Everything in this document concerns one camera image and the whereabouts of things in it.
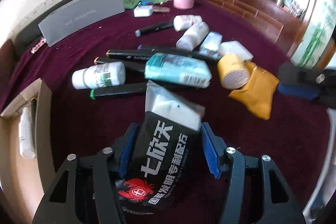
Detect yellow foil packet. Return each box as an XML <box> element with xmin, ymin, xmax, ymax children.
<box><xmin>229</xmin><ymin>61</ymin><xmax>279</xmax><ymax>121</ymax></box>

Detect white spray bottle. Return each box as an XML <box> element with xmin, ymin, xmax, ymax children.
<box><xmin>18</xmin><ymin>107</ymin><xmax>36</xmax><ymax>159</ymax></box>

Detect yellow tape roll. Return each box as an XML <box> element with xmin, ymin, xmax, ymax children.
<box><xmin>217</xmin><ymin>53</ymin><xmax>250</xmax><ymax>90</ymax></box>

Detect white soap block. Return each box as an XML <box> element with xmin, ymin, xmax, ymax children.
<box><xmin>218</xmin><ymin>40</ymin><xmax>253</xmax><ymax>61</ymax></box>

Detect black Chinese text pouch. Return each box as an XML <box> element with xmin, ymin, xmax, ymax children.
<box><xmin>116</xmin><ymin>81</ymin><xmax>205</xmax><ymax>215</ymax></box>

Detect black marker purple cap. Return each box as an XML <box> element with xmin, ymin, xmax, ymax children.
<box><xmin>137</xmin><ymin>44</ymin><xmax>220</xmax><ymax>64</ymax></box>

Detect black marker green cap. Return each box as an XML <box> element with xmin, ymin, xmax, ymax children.
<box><xmin>89</xmin><ymin>83</ymin><xmax>147</xmax><ymax>100</ymax></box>

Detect teal tissue packet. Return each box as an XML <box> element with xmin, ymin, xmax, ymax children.
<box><xmin>144</xmin><ymin>53</ymin><xmax>212</xmax><ymax>88</ymax></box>

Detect white bottle green label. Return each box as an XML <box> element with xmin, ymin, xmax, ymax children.
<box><xmin>72</xmin><ymin>61</ymin><xmax>126</xmax><ymax>90</ymax></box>

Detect black marker yellow cap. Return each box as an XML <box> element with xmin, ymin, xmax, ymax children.
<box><xmin>93</xmin><ymin>56</ymin><xmax>146</xmax><ymax>74</ymax></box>

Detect cardboard box tray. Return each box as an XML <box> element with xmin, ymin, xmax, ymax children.
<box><xmin>1</xmin><ymin>79</ymin><xmax>55</xmax><ymax>223</ymax></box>

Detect brown wooden headboard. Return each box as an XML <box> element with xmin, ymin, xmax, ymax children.
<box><xmin>206</xmin><ymin>0</ymin><xmax>302</xmax><ymax>57</ymax></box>

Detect clear tube orange contents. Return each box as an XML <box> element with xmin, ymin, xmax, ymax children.
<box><xmin>199</xmin><ymin>32</ymin><xmax>223</xmax><ymax>57</ymax></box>

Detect white pill bottle red label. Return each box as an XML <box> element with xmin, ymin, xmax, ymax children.
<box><xmin>173</xmin><ymin>15</ymin><xmax>203</xmax><ymax>32</ymax></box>

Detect brown snack wrapper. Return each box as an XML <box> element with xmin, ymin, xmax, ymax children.
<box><xmin>153</xmin><ymin>6</ymin><xmax>170</xmax><ymax>13</ymax></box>

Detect black marker grey cap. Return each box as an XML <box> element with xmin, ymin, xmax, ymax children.
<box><xmin>134</xmin><ymin>20</ymin><xmax>174</xmax><ymax>37</ymax></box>

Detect grey shoe box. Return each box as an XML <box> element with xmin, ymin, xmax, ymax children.
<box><xmin>38</xmin><ymin>0</ymin><xmax>125</xmax><ymax>47</ymax></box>

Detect white charger adapter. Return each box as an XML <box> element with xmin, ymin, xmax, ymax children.
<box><xmin>133</xmin><ymin>5</ymin><xmax>154</xmax><ymax>18</ymax></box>

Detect pink bead bracelet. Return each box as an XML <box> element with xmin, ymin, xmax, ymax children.
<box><xmin>30</xmin><ymin>37</ymin><xmax>47</xmax><ymax>55</ymax></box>

